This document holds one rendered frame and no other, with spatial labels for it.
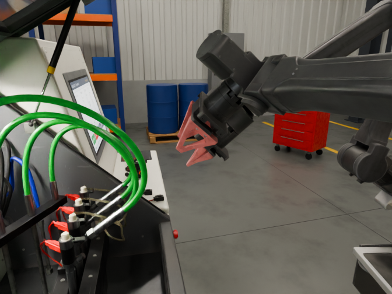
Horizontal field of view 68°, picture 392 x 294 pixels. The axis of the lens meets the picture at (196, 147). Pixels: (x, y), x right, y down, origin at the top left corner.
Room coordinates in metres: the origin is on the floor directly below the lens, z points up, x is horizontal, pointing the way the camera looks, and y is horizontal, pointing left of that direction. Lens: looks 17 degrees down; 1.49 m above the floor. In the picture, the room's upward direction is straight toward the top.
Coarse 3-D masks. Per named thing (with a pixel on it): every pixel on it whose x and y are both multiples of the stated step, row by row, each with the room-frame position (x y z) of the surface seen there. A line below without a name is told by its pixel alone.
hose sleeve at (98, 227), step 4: (120, 208) 0.57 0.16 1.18; (116, 212) 0.56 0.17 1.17; (120, 212) 0.56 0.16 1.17; (124, 212) 0.56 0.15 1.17; (108, 216) 0.56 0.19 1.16; (112, 216) 0.56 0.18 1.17; (116, 216) 0.56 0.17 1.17; (120, 216) 0.56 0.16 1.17; (104, 220) 0.56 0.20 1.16; (108, 220) 0.56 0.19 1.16; (112, 220) 0.56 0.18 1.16; (116, 220) 0.56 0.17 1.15; (100, 224) 0.56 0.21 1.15; (104, 224) 0.55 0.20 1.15; (108, 224) 0.56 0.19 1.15; (96, 228) 0.55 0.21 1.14; (100, 228) 0.55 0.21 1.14; (104, 228) 0.55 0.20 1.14; (96, 232) 0.55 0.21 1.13; (100, 232) 0.56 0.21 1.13
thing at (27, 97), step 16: (16, 96) 0.53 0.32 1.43; (32, 96) 0.54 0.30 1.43; (48, 96) 0.55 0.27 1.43; (80, 112) 0.55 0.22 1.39; (96, 112) 0.56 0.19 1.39; (112, 128) 0.56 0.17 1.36; (128, 144) 0.57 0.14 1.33; (144, 160) 0.58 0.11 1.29; (144, 176) 0.57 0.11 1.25; (128, 208) 0.57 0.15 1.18
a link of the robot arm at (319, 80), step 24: (264, 72) 0.45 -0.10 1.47; (288, 72) 0.38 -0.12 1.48; (312, 72) 0.34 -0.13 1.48; (336, 72) 0.30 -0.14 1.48; (360, 72) 0.27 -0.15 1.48; (384, 72) 0.25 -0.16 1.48; (264, 96) 0.42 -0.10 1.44; (288, 96) 0.37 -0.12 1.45; (312, 96) 0.33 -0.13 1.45; (336, 96) 0.29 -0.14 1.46; (360, 96) 0.26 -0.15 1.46; (384, 96) 0.24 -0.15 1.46; (384, 120) 0.27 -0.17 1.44
